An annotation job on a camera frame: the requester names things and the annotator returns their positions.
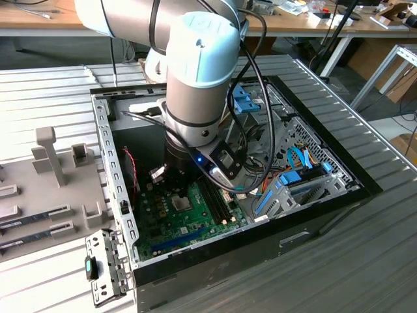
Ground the aluminium profile frame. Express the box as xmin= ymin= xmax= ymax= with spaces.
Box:
xmin=349 ymin=43 xmax=417 ymax=112

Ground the large brown cardboard box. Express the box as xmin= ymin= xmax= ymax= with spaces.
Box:
xmin=345 ymin=38 xmax=417 ymax=104

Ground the red black twisted wire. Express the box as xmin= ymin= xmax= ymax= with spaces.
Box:
xmin=122 ymin=147 xmax=140 ymax=194

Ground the grey parts rack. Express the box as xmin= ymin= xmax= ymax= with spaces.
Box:
xmin=0 ymin=126 xmax=113 ymax=263

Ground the black RAM slot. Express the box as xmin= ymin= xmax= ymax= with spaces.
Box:
xmin=199 ymin=182 xmax=227 ymax=225
xmin=208 ymin=187 xmax=236 ymax=222

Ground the small brown cardboard box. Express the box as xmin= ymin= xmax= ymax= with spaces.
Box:
xmin=389 ymin=132 xmax=417 ymax=159

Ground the blue plastic rail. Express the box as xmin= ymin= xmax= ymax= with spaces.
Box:
xmin=255 ymin=186 xmax=278 ymax=216

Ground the green motherboard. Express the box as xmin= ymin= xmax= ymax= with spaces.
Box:
xmin=135 ymin=181 xmax=249 ymax=262

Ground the grey power supply unit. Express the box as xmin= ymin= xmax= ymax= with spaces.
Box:
xmin=109 ymin=97 xmax=169 ymax=170

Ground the black camera bracket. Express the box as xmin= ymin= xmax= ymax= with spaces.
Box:
xmin=203 ymin=140 xmax=244 ymax=181

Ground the white plug with blue wire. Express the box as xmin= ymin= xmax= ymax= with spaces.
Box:
xmin=233 ymin=185 xmax=258 ymax=200

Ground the thin black cable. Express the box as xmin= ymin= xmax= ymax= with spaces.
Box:
xmin=109 ymin=37 xmax=119 ymax=88

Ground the black open PC case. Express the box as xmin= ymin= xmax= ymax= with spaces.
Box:
xmin=88 ymin=74 xmax=384 ymax=313

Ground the metal disk bay cage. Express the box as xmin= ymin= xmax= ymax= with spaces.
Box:
xmin=227 ymin=83 xmax=294 ymax=154

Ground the perforated metal drive cage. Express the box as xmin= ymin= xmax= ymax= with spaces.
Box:
xmin=257 ymin=115 xmax=362 ymax=220

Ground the silver CPU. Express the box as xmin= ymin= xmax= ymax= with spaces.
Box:
xmin=172 ymin=196 xmax=192 ymax=212

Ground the RAM stick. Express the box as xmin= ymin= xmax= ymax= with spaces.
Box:
xmin=0 ymin=227 xmax=55 ymax=250
xmin=0 ymin=208 xmax=53 ymax=230

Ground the thick black plug cable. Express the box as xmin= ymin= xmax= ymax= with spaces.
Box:
xmin=121 ymin=6 xmax=278 ymax=197

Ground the blue expansion slot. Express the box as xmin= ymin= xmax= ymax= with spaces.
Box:
xmin=151 ymin=227 xmax=209 ymax=254

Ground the large blue disk carrier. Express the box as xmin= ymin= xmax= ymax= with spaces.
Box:
xmin=233 ymin=85 xmax=262 ymax=115

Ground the black case fan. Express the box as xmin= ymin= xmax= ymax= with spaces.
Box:
xmin=122 ymin=147 xmax=141 ymax=197

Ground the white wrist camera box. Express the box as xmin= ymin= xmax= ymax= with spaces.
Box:
xmin=208 ymin=166 xmax=236 ymax=190

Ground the orange yellow wire bundle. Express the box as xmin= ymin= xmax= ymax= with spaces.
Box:
xmin=255 ymin=168 xmax=280 ymax=197

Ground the small blue carrier handle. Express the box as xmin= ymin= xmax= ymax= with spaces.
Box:
xmin=279 ymin=171 xmax=304 ymax=186

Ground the hinged metal card bracket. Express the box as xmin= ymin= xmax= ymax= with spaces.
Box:
xmin=84 ymin=227 xmax=136 ymax=308

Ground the small white box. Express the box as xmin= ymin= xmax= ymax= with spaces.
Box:
xmin=308 ymin=12 xmax=354 ymax=27

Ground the small open cardboard box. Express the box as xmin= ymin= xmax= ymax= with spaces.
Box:
xmin=374 ymin=1 xmax=410 ymax=29

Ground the black tripod pole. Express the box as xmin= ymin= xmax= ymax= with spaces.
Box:
xmin=317 ymin=0 xmax=361 ymax=78

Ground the light blue data wire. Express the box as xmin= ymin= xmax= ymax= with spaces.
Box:
xmin=287 ymin=145 xmax=319 ymax=171

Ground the black latch with blue tab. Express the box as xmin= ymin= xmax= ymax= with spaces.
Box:
xmin=84 ymin=255 xmax=99 ymax=282

